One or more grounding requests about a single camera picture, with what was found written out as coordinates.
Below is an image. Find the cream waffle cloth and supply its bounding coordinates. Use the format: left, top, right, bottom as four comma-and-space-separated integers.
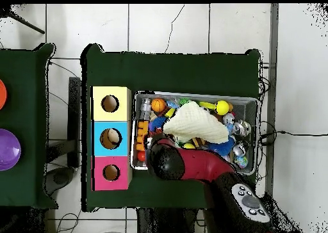
163, 100, 229, 144

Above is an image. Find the wooden box with three holes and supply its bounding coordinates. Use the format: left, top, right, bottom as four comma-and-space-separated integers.
91, 86, 133, 191

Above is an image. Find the clear mesh bin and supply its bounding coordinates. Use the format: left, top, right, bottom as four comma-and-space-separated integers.
129, 90, 258, 176

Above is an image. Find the blue spiky ball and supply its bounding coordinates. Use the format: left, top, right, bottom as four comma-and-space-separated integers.
148, 115, 167, 131

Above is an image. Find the orange toy basketball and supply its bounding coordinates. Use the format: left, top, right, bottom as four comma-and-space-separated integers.
151, 97, 167, 113

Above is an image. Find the orange building block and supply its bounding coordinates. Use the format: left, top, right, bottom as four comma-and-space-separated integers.
135, 120, 149, 152

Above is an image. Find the large yellow ball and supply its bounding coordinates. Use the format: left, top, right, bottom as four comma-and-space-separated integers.
214, 100, 230, 116

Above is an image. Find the dark green side table cloth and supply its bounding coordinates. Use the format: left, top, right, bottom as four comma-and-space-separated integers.
0, 43, 58, 209

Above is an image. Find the purple bowl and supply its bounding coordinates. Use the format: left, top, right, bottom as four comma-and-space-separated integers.
0, 128, 22, 172

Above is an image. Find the orange bowl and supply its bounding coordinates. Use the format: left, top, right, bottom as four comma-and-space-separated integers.
0, 79, 8, 111

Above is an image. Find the black cable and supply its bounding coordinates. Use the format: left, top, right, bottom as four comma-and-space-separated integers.
258, 130, 328, 145

